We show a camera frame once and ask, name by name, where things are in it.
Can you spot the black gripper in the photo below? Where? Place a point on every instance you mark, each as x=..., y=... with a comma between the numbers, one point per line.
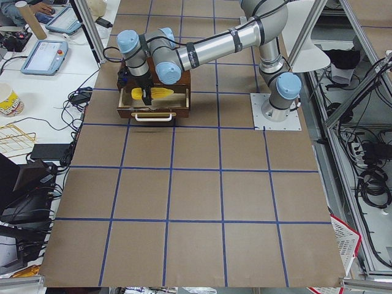
x=143, y=81

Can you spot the yellow corn cob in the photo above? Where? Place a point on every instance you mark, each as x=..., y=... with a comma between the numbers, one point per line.
x=153, y=93

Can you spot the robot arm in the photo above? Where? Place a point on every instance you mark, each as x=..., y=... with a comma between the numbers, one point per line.
x=265, y=21

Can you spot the dark wooden drawer cabinet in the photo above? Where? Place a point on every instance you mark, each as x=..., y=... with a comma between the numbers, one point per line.
x=158, y=55

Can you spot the blue teach pendant near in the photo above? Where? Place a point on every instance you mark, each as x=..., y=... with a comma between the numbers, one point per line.
x=45, y=58

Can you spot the blue teach pendant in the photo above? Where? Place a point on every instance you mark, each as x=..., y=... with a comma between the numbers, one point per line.
x=64, y=22
x=45, y=58

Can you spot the blue teach pendant far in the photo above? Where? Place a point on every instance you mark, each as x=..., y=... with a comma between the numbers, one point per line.
x=64, y=22

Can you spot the paper popcorn cup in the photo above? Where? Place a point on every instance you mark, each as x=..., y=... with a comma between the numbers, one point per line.
x=11, y=105

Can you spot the cardboard tube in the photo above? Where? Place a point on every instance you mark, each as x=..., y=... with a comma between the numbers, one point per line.
x=28, y=13

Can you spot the white lamp shade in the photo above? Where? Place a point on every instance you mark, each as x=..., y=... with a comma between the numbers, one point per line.
x=303, y=55

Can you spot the red white plastic basket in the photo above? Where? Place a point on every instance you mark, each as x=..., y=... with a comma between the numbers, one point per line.
x=348, y=241

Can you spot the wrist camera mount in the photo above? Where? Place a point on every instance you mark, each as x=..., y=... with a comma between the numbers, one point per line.
x=123, y=76

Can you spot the aluminium frame post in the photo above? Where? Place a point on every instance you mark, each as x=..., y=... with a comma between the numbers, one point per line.
x=81, y=9

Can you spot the gold wire rack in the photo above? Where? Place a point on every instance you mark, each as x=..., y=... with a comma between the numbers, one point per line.
x=16, y=142

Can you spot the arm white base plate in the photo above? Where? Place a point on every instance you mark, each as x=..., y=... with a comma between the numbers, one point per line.
x=266, y=117

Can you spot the aluminium frame structure right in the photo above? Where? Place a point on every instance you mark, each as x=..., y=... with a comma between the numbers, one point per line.
x=351, y=128

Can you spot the orange screwdriver handle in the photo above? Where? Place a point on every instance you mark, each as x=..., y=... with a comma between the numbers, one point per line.
x=27, y=272

